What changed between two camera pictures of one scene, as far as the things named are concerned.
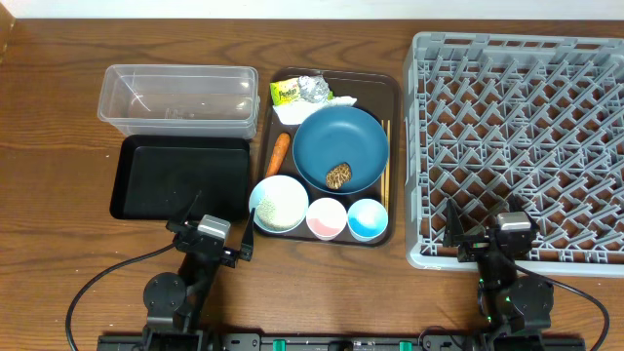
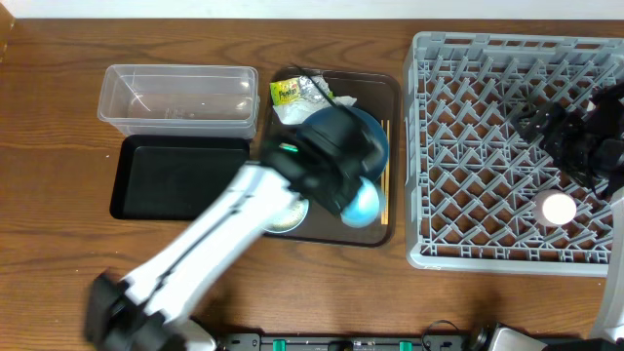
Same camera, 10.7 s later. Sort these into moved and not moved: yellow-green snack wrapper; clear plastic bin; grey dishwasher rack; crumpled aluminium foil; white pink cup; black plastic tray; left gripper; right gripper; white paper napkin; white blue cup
Moved: white pink cup; right gripper; left gripper; white blue cup
Not moved: clear plastic bin; grey dishwasher rack; black plastic tray; white paper napkin; crumpled aluminium foil; yellow-green snack wrapper
